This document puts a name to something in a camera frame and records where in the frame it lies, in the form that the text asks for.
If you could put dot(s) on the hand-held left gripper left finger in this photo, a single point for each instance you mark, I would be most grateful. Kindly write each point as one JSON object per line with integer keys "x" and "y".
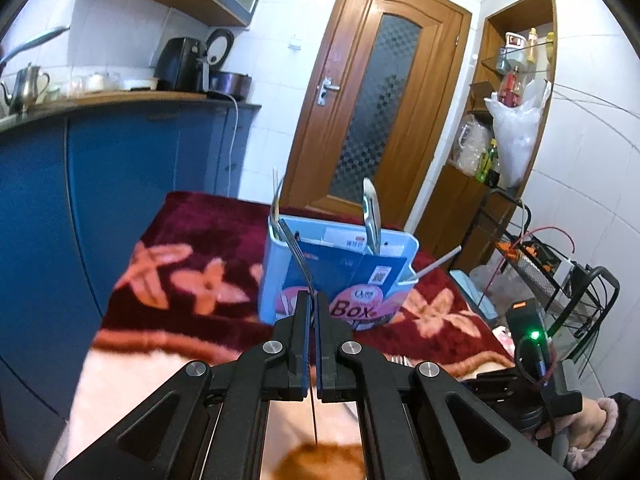
{"x": 302, "y": 340}

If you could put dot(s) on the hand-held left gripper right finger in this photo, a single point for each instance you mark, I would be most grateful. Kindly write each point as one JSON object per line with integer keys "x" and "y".
{"x": 324, "y": 345}

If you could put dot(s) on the light blue utensil holder box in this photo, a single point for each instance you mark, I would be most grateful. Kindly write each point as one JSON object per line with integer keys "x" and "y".
{"x": 280, "y": 280}

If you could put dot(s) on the silver fork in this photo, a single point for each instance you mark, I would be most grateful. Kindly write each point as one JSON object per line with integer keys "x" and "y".
{"x": 280, "y": 197}
{"x": 299, "y": 260}

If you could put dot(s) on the metal spoon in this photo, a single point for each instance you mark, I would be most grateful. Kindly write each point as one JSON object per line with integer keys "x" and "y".
{"x": 372, "y": 210}

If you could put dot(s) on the person's right forearm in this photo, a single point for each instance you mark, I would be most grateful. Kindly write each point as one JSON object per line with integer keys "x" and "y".
{"x": 615, "y": 425}

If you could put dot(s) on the person's right hand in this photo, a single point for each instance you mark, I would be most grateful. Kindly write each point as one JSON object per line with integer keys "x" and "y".
{"x": 575, "y": 425}

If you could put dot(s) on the smartphone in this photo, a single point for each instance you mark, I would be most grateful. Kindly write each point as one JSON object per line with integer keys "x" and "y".
{"x": 504, "y": 340}

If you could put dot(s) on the black metal rack cart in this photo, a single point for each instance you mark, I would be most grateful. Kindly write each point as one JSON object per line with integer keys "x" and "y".
{"x": 565, "y": 280}

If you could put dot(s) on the red floral printed blanket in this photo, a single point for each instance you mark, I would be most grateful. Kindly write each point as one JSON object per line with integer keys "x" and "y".
{"x": 200, "y": 240}

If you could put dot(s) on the wooden shelf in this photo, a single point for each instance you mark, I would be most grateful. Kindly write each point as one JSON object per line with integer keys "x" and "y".
{"x": 450, "y": 200}

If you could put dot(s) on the green bottle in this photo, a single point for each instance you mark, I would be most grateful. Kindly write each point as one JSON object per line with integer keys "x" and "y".
{"x": 487, "y": 162}

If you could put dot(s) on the bag of dried food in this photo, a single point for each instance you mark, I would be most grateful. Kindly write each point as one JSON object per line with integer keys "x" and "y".
{"x": 472, "y": 145}

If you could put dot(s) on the white plastic bag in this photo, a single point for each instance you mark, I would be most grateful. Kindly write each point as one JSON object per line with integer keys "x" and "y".
{"x": 517, "y": 135}

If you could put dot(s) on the red can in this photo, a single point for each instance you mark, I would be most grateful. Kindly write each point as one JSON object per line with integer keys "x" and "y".
{"x": 511, "y": 89}

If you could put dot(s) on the wooden door with glass pane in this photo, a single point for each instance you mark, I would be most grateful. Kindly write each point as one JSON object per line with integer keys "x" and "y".
{"x": 350, "y": 85}

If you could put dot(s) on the blue kitchen counter cabinets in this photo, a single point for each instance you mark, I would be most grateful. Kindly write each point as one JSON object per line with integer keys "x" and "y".
{"x": 100, "y": 170}

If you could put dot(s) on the black rice cooker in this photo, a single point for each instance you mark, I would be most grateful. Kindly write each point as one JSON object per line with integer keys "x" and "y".
{"x": 227, "y": 80}

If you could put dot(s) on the black air fryer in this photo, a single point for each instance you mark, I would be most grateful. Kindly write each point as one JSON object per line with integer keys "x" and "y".
{"x": 180, "y": 65}

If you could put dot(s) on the white bowls on counter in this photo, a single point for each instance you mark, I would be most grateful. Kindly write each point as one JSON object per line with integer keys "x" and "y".
{"x": 100, "y": 82}

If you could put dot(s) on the steel kettle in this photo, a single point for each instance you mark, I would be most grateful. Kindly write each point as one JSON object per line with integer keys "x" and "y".
{"x": 25, "y": 87}

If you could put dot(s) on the white wall switch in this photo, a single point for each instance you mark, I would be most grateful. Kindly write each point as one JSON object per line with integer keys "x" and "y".
{"x": 295, "y": 42}

